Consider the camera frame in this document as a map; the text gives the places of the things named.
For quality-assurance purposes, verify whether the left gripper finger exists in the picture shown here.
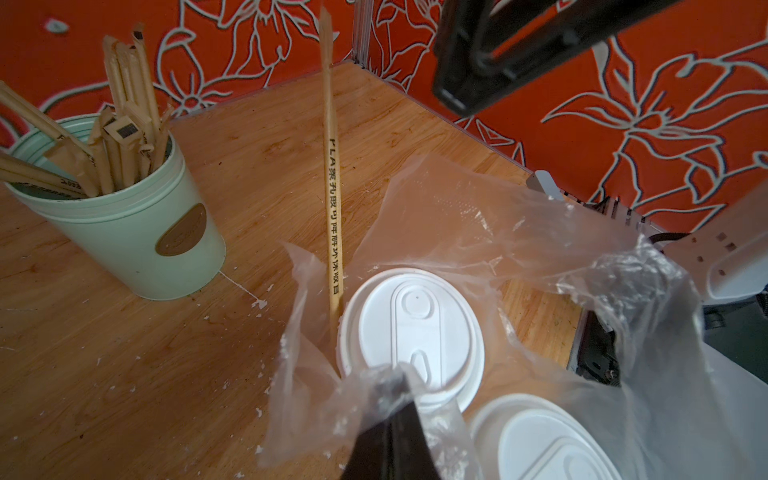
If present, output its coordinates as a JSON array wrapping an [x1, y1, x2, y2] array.
[[341, 402, 441, 480]]

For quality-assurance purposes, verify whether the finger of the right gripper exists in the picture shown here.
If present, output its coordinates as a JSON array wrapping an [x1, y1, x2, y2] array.
[[432, 0, 673, 117]]

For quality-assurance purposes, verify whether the red milk tea cup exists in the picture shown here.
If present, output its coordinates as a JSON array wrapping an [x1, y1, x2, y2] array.
[[469, 393, 621, 479]]

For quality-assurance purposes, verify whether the cream milk tea cup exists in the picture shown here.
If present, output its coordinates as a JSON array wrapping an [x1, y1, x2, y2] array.
[[336, 268, 485, 412]]

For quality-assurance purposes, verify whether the clear plastic carrier bag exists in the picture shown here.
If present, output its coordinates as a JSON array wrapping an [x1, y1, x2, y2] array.
[[256, 152, 768, 480]]

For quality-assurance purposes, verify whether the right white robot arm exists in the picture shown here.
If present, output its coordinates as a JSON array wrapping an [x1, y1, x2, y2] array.
[[432, 0, 767, 305]]

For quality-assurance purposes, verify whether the green chopstick holder cup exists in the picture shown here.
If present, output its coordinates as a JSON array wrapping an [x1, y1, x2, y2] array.
[[8, 138, 226, 301]]

